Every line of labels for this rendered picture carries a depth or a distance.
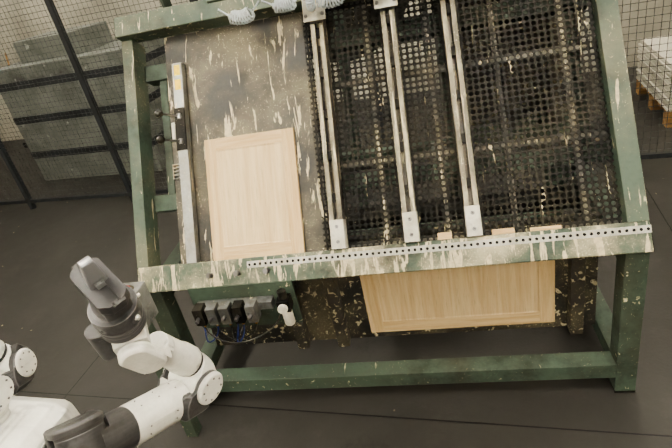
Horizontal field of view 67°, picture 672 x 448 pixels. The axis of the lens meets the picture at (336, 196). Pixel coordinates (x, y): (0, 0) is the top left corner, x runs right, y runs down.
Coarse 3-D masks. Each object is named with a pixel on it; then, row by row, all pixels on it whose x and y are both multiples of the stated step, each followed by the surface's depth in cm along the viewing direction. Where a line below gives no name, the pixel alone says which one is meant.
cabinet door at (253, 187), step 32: (288, 128) 230; (224, 160) 236; (256, 160) 233; (288, 160) 229; (224, 192) 235; (256, 192) 232; (288, 192) 228; (224, 224) 234; (256, 224) 231; (288, 224) 228; (224, 256) 233; (256, 256) 230
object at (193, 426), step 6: (150, 330) 228; (156, 372) 238; (162, 372) 238; (180, 420) 253; (192, 420) 255; (198, 420) 260; (186, 426) 255; (192, 426) 255; (198, 426) 260; (186, 432) 258; (192, 432) 257; (198, 432) 259
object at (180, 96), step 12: (180, 72) 240; (180, 96) 240; (180, 156) 238; (180, 168) 238; (192, 168) 240; (180, 180) 237; (192, 180) 239; (192, 192) 237; (192, 204) 236; (192, 216) 235; (192, 228) 235; (192, 240) 235; (192, 252) 234
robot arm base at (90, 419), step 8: (80, 416) 101; (88, 416) 97; (96, 416) 97; (104, 416) 100; (64, 424) 98; (72, 424) 95; (80, 424) 95; (88, 424) 95; (96, 424) 97; (48, 432) 97; (56, 432) 94; (64, 432) 94; (72, 432) 94; (80, 432) 94; (48, 440) 97; (56, 440) 94; (64, 440) 94
